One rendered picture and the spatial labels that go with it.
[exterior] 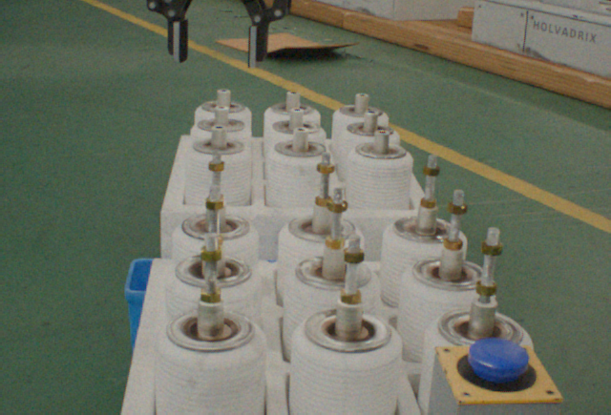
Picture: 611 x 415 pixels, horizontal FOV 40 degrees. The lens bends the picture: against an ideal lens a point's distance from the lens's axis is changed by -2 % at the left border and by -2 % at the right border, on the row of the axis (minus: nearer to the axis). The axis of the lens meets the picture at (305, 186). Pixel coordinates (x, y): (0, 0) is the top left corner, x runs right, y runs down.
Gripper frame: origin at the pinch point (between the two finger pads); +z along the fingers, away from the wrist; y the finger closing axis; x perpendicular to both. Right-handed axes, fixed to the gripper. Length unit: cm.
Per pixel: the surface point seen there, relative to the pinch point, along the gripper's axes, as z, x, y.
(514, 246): 47, -78, -36
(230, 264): 21.8, -1.8, -1.2
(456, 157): 47, -133, -25
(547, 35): 30, -241, -55
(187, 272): 21.6, 1.3, 2.3
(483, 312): 19.6, 6.7, -25.7
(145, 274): 37, -29, 18
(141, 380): 29.1, 9.8, 4.1
